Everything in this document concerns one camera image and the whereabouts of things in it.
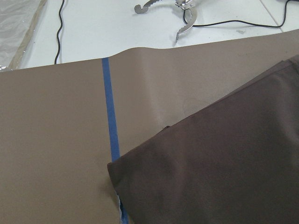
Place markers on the dark brown t-shirt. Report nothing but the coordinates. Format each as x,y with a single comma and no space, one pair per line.
234,162

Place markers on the plastic wrapped board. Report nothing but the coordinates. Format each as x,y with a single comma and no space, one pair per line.
18,19

